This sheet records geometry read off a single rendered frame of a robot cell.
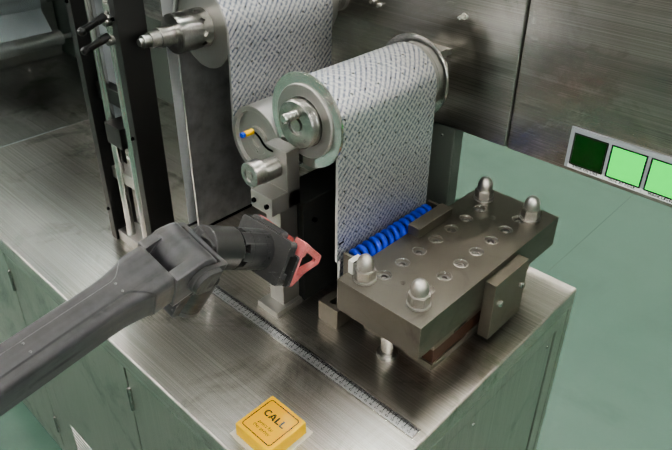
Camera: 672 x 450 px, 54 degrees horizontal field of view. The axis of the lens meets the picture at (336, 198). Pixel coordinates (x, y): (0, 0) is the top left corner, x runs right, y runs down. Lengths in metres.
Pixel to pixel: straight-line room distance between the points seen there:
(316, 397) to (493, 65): 0.61
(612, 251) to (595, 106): 2.03
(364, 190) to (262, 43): 0.30
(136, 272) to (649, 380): 2.02
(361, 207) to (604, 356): 1.63
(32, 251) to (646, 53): 1.13
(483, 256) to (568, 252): 1.92
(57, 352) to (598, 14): 0.83
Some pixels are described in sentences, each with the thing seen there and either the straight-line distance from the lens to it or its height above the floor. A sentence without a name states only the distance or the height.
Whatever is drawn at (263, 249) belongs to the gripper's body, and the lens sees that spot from 0.88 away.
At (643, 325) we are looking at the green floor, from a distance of 2.73.
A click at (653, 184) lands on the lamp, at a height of 1.17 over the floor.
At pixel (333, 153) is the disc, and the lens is 0.96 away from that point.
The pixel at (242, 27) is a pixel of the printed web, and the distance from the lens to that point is 1.09.
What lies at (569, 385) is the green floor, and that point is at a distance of 2.40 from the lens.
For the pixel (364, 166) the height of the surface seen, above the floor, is 1.17.
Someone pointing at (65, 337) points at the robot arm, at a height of 1.20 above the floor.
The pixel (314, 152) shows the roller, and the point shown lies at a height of 1.21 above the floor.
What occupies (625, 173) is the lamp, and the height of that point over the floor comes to 1.17.
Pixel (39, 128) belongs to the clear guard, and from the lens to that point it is 1.88.
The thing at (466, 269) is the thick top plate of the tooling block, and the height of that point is 1.03.
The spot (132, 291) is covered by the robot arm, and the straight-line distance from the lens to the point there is 0.74.
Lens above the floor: 1.66
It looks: 31 degrees down
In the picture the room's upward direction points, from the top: 1 degrees clockwise
